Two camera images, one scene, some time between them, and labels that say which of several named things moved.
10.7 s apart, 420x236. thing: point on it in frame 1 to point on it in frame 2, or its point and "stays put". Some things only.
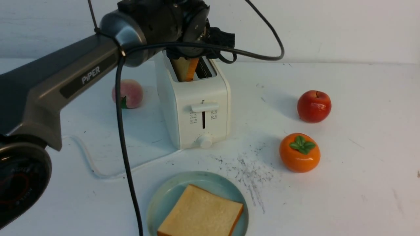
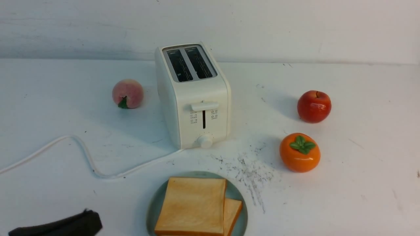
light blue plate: x=165 y=198 stays put
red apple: x=314 y=106 stays put
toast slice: x=185 y=68 to x=192 y=206
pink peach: x=131 y=93 stays put
